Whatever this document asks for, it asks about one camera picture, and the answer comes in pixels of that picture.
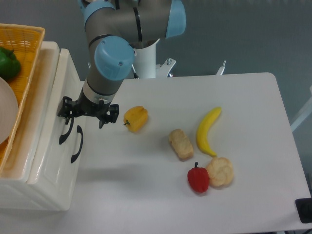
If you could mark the black top drawer handle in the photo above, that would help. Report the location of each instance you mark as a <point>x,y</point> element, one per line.
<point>64,137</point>

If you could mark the white frame leg right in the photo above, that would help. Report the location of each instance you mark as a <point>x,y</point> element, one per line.
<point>302,114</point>

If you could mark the orange woven basket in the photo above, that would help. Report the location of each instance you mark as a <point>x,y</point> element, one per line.
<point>26,42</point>

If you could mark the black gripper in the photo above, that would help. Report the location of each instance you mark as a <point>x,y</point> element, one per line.
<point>106,113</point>

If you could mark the red bell pepper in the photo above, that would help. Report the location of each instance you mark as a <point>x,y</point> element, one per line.
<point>198,178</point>

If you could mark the white round plate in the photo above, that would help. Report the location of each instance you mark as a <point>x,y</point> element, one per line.
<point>8,110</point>

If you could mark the black drawer handle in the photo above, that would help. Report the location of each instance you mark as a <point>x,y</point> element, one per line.
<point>78,145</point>
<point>64,137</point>

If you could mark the round knotted bread bun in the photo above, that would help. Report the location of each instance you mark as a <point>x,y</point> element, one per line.
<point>220,171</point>

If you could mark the yellow bell pepper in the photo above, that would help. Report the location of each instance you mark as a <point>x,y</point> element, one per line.
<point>135,118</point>

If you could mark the black device at table edge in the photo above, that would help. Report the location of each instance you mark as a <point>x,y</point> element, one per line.
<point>304,209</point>

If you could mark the white plastic drawer cabinet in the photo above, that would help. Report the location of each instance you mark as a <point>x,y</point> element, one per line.
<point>14,191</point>

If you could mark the oblong bread roll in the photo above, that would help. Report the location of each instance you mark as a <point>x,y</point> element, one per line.
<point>181,144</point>

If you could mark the yellow banana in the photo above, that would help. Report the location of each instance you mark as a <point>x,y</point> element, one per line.
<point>203,129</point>

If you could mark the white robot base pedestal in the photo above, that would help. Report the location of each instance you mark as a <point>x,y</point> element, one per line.
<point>151,63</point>

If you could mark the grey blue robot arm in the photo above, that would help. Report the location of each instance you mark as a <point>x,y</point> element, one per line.
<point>112,31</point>

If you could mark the green bell pepper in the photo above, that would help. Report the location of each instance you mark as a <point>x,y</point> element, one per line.
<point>10,66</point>

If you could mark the black bottom drawer handle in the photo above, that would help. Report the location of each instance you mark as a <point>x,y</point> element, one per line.
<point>78,145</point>

